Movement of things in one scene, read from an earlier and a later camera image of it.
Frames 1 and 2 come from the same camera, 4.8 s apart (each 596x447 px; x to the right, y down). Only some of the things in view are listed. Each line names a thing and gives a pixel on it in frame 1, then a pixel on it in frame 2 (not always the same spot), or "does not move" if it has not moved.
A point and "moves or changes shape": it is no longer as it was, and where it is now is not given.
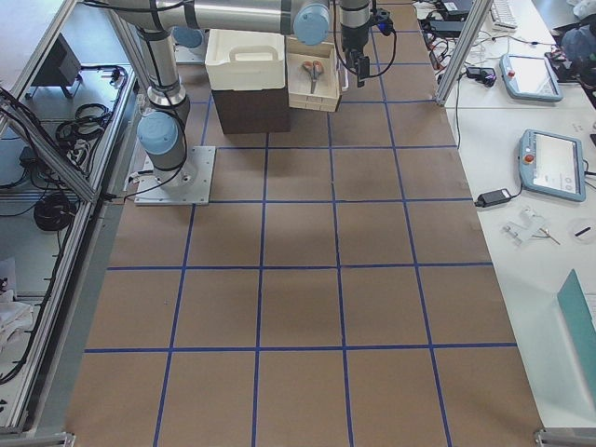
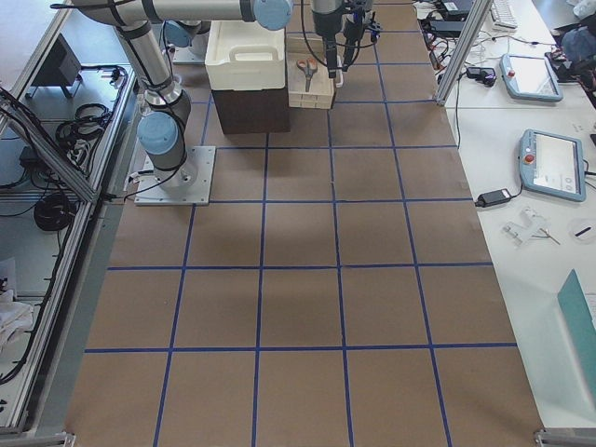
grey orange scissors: [315, 70] moves or changes shape
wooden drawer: [313, 75] does not move
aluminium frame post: [465, 49] does not move
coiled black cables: [89, 121] does not move
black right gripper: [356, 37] → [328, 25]
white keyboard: [503, 15] does not move
